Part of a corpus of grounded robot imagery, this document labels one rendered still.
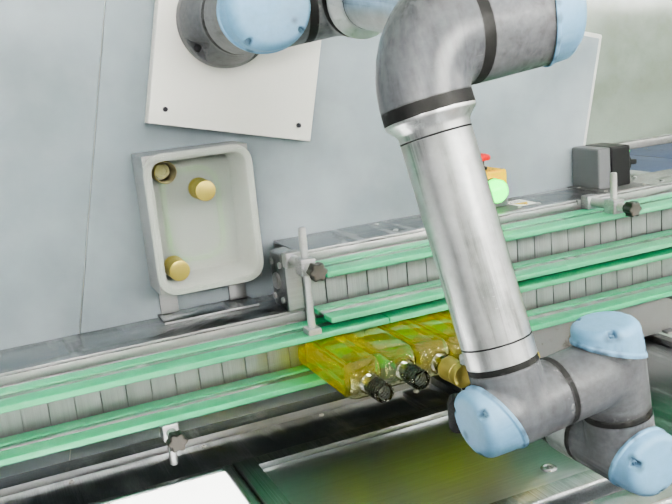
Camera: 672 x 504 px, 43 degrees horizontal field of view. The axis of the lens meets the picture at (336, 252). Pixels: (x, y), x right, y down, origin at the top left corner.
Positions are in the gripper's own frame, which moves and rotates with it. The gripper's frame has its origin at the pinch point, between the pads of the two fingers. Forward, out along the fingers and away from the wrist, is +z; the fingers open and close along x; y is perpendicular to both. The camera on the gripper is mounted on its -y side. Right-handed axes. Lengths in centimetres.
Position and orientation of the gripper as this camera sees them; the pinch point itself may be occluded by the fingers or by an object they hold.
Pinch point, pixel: (462, 374)
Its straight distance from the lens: 124.1
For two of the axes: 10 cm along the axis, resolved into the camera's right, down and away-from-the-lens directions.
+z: -4.1, -1.6, 9.0
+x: -0.8, -9.7, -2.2
